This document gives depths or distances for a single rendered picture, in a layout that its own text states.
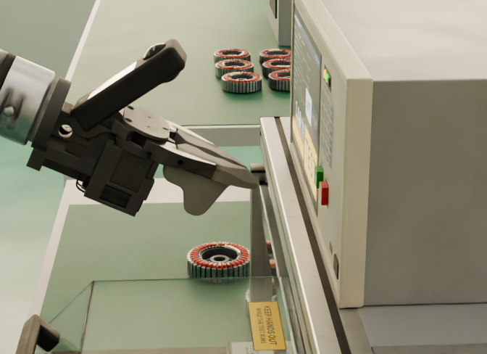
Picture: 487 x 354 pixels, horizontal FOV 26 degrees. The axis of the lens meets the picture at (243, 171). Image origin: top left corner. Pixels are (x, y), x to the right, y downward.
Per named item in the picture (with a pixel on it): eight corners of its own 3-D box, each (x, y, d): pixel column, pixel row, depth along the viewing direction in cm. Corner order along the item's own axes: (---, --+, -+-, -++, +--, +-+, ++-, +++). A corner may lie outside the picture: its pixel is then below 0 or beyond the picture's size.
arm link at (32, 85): (22, 47, 100) (8, 69, 93) (67, 67, 101) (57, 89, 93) (-7, 117, 102) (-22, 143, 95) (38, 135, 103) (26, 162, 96)
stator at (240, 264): (215, 293, 175) (215, 273, 174) (174, 271, 183) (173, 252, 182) (265, 273, 182) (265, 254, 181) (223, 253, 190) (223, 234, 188)
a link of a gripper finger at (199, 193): (235, 225, 104) (149, 190, 102) (261, 174, 102) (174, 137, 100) (238, 239, 101) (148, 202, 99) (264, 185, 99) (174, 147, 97)
